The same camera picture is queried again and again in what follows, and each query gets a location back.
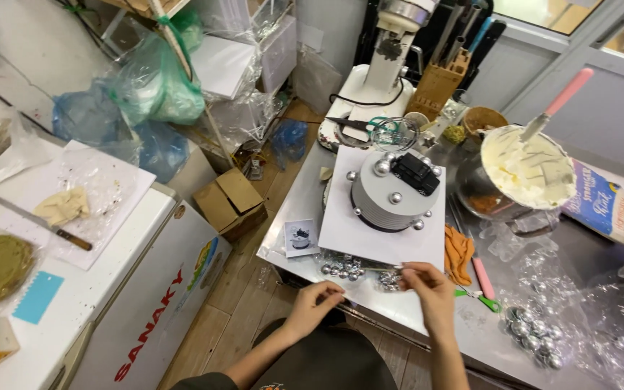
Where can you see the light blue plastic scraper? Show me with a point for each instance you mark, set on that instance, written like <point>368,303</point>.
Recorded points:
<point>37,298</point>

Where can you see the green plastic bag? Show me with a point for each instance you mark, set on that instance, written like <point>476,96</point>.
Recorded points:
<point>166,86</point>

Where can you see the orange cloth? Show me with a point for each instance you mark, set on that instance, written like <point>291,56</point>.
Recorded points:
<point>457,254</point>

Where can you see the small cake photo card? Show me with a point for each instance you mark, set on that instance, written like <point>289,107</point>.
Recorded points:
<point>301,238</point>

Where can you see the clear crumpled plastic wrap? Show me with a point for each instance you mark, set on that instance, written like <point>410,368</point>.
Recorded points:
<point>604,314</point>

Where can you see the black toy car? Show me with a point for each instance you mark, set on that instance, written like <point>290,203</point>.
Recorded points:
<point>415,173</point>

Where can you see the wrapped stack of white boxes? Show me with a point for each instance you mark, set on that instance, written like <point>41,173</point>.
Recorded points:
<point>225,65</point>

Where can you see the white square cake board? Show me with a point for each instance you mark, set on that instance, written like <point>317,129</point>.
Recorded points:
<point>344,233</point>

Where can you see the blue and white flour bag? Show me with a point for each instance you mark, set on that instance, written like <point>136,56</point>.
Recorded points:
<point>599,200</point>

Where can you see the grey round cake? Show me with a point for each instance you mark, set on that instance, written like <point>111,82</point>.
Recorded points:
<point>379,208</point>

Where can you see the person's right hand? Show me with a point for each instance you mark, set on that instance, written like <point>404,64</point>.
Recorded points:
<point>434,298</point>

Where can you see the wooden knife block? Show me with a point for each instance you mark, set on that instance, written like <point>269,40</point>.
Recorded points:
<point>436,86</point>

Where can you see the brown bowl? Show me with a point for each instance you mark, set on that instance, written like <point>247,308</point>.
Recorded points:
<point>482,120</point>

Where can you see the person's left hand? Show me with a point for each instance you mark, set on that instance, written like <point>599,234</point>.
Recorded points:
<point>309,311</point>

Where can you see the white chest freezer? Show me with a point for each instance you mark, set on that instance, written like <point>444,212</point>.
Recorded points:
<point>128,319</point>

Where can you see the metal mixing bowl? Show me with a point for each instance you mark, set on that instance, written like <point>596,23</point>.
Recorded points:
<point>472,184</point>

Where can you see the white stand mixer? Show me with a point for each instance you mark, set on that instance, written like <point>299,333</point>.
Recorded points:
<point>385,70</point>

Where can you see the white flat board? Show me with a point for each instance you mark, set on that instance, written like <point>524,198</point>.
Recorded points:
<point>111,216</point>

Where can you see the cardboard box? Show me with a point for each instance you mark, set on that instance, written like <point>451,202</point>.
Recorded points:
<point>231,203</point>

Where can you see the beige crumpled gloves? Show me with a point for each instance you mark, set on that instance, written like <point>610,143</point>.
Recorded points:
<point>63,206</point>

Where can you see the power strip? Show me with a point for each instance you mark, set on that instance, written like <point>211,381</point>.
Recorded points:
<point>254,169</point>

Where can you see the green cake crumb lump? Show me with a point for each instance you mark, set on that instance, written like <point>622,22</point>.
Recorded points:
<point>454,135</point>

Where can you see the clear glass bowl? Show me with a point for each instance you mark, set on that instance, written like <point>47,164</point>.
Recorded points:
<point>393,135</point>

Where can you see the large silver board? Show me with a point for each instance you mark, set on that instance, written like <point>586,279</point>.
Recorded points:
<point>291,195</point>

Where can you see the small blue plastic bag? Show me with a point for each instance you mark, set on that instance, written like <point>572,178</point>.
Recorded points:
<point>289,138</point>

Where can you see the small white cup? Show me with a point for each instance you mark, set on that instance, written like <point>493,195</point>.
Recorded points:
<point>416,120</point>

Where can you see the set of knives in block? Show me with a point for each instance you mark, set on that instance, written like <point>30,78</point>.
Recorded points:
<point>461,32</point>

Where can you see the white whipped cream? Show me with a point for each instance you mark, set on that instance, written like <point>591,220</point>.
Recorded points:
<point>523,173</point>

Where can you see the bagged heap of silver balls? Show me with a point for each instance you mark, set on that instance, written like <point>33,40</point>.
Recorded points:
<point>534,336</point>

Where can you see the window frame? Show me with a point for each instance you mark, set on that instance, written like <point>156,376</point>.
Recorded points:
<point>572,21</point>

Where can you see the person's dark clothing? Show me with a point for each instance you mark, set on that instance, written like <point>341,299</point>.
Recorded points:
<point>328,357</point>

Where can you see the loose pile of silver balls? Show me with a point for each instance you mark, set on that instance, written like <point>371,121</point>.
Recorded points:
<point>344,269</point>

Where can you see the silver balls decorating cake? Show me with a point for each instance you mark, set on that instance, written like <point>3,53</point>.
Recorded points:
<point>382,167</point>

